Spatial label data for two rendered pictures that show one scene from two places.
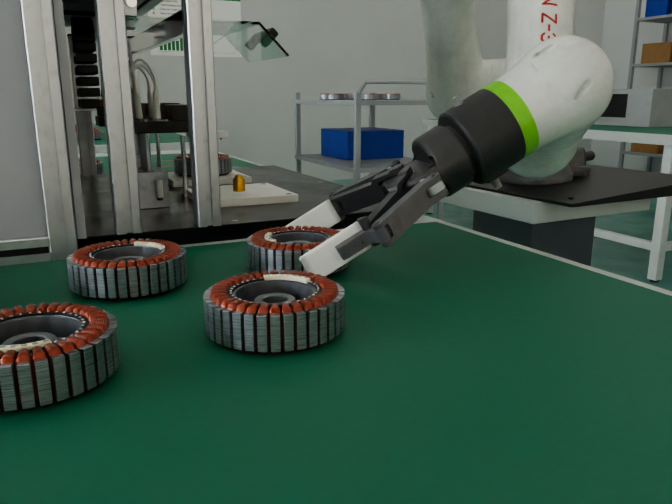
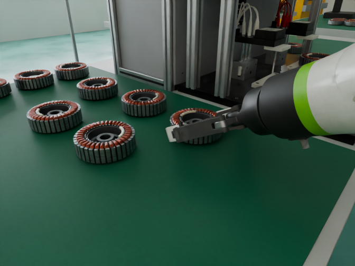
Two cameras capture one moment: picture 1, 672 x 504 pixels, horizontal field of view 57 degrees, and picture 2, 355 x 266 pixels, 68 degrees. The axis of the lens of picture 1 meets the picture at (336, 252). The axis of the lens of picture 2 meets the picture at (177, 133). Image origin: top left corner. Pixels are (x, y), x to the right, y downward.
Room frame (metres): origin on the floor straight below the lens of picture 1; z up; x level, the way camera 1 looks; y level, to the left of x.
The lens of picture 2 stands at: (0.43, -0.41, 1.03)
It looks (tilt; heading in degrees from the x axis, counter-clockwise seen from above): 29 degrees down; 68
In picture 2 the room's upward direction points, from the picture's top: straight up
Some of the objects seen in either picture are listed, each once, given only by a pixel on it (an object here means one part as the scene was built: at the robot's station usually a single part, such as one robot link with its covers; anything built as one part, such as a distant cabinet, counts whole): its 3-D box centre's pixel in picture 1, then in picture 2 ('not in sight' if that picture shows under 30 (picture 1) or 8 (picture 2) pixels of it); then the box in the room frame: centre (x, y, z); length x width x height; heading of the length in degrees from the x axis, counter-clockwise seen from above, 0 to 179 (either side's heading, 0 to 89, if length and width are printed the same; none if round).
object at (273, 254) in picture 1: (298, 250); (196, 124); (0.66, 0.04, 0.77); 0.11 x 0.11 x 0.04
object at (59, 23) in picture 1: (59, 104); (237, 21); (1.01, 0.44, 0.92); 0.66 x 0.01 x 0.30; 25
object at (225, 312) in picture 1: (275, 308); (105, 140); (0.47, 0.05, 0.77); 0.11 x 0.11 x 0.04
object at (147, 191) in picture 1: (148, 186); (243, 68); (0.95, 0.29, 0.80); 0.08 x 0.05 x 0.06; 25
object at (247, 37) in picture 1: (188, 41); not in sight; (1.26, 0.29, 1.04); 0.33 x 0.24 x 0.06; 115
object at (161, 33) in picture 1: (153, 37); not in sight; (1.08, 0.30, 1.03); 0.62 x 0.01 x 0.03; 25
